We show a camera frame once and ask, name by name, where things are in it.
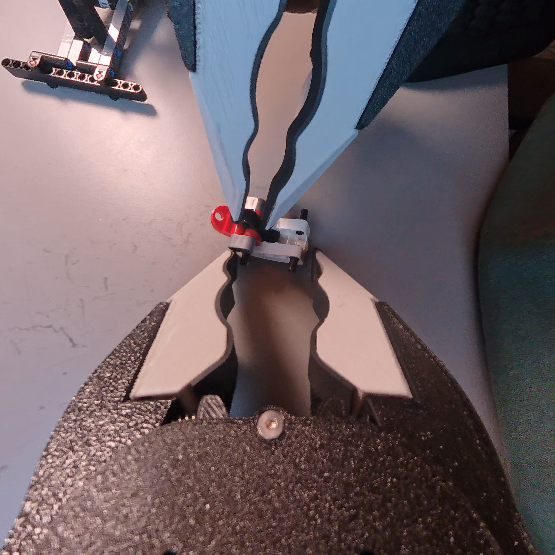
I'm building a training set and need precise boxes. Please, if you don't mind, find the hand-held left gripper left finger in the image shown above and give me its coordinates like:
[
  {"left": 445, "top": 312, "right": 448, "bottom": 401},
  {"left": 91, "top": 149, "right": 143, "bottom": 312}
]
[{"left": 130, "top": 256, "right": 236, "bottom": 401}]

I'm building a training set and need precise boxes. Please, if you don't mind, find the green sweatshirt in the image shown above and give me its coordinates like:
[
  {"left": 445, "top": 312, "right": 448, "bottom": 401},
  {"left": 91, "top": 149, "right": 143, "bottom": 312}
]
[{"left": 477, "top": 104, "right": 555, "bottom": 555}]

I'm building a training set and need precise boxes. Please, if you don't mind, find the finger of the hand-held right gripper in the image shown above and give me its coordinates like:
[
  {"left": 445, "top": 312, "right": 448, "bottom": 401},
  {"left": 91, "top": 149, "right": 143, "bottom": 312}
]
[
  {"left": 191, "top": 0, "right": 288, "bottom": 219},
  {"left": 265, "top": 0, "right": 419, "bottom": 222}
]

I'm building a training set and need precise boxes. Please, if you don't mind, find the red toy brick piece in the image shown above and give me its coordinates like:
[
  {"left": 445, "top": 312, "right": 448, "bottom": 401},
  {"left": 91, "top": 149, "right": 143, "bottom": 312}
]
[{"left": 211, "top": 204, "right": 261, "bottom": 243}]

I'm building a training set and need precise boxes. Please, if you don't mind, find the grey desk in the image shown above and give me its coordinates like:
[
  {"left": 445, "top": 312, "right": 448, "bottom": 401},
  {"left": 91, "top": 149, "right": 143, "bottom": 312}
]
[{"left": 0, "top": 0, "right": 538, "bottom": 538}]

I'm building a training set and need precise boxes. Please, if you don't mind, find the white toy brick piece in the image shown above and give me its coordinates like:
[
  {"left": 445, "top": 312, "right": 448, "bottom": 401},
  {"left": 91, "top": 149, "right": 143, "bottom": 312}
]
[{"left": 227, "top": 208, "right": 311, "bottom": 268}]

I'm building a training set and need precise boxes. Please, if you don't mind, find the toy vehicle chassis build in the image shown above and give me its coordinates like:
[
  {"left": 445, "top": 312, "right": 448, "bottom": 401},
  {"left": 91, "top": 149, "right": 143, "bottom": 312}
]
[{"left": 0, "top": 0, "right": 148, "bottom": 103}]

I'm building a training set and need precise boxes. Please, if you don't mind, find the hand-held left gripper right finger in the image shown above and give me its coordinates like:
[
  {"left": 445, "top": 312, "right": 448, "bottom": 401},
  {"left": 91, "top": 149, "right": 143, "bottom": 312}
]
[{"left": 311, "top": 252, "right": 413, "bottom": 415}]

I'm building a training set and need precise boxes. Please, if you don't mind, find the black textured pad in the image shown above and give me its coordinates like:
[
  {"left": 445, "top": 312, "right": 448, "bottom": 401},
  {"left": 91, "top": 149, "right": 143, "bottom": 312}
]
[{"left": 404, "top": 0, "right": 555, "bottom": 85}]

